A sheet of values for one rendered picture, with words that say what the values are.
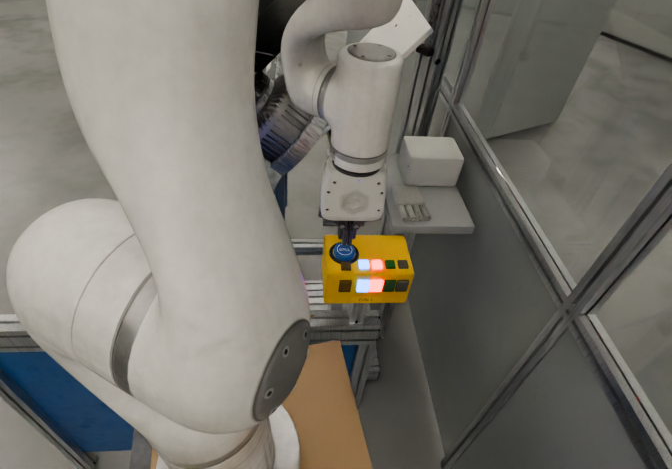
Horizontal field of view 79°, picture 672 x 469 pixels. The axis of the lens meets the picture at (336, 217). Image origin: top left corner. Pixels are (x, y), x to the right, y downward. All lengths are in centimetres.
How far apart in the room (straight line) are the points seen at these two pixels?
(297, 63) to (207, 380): 40
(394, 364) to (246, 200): 168
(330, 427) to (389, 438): 109
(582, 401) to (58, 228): 89
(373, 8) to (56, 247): 34
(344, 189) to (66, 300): 41
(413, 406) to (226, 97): 168
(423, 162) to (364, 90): 75
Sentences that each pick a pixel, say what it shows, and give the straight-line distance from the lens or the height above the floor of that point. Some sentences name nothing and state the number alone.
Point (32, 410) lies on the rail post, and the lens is 140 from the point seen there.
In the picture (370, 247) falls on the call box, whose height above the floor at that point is 107.
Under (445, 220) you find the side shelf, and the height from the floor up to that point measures 86.
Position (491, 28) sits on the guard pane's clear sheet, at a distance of 137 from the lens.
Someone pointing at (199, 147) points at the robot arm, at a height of 151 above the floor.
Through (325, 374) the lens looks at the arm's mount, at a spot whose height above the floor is 100.
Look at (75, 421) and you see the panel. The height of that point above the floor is 37.
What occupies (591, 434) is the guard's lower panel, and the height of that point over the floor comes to 87.
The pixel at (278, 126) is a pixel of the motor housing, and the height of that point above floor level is 112.
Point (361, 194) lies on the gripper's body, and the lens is 62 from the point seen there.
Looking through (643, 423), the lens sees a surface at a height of 100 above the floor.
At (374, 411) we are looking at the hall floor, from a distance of 178.
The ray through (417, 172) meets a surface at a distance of 126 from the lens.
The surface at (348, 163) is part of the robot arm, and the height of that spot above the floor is 130.
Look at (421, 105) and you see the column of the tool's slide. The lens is 145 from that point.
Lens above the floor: 163
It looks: 42 degrees down
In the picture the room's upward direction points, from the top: 6 degrees clockwise
